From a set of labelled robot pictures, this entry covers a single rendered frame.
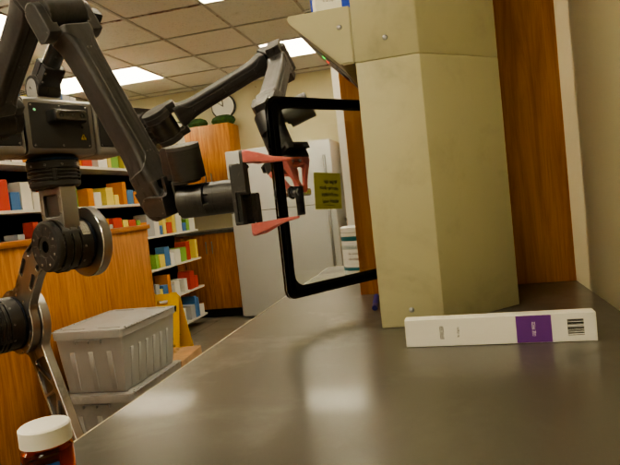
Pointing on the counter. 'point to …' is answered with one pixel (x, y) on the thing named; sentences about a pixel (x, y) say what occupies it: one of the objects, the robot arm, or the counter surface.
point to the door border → (280, 200)
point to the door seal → (286, 198)
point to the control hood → (328, 36)
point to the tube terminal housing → (435, 157)
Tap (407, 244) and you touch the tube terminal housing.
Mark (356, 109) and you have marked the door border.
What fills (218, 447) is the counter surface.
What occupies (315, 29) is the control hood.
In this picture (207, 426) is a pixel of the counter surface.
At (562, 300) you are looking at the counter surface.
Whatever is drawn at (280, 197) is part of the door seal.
